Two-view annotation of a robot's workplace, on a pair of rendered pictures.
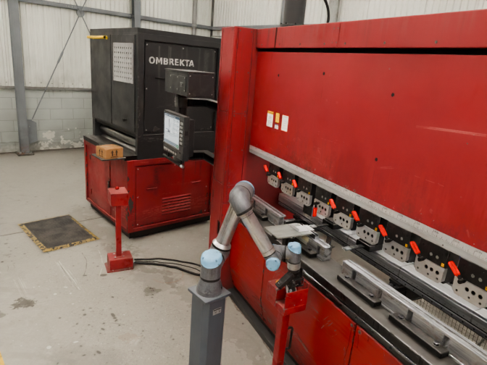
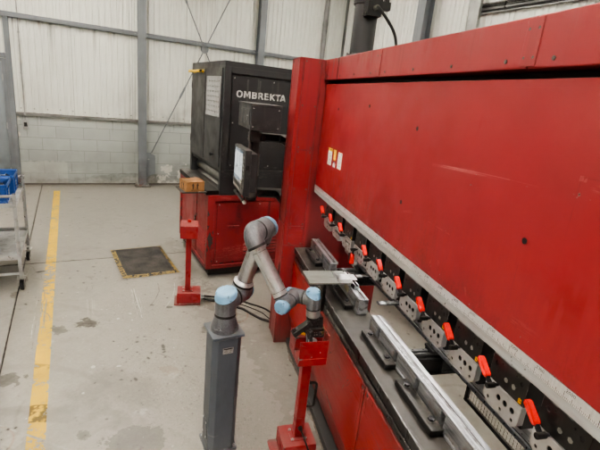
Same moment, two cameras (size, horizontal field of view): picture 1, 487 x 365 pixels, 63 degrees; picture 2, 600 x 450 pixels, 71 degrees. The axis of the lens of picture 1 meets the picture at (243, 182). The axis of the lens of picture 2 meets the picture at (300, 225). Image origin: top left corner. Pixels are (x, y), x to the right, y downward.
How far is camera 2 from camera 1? 0.65 m
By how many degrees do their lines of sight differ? 12
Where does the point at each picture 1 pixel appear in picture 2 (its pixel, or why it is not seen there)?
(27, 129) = (146, 162)
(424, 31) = (443, 54)
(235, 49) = (301, 81)
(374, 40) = (405, 67)
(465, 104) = (471, 138)
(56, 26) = (180, 62)
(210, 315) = (220, 354)
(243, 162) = (306, 203)
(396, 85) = (420, 118)
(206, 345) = (215, 385)
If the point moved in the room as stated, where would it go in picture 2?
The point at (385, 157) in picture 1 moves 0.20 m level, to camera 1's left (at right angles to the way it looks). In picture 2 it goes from (407, 199) to (362, 193)
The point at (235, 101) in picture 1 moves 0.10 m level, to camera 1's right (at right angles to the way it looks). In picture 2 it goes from (299, 136) to (312, 137)
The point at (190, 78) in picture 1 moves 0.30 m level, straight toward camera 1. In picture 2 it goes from (254, 111) to (245, 112)
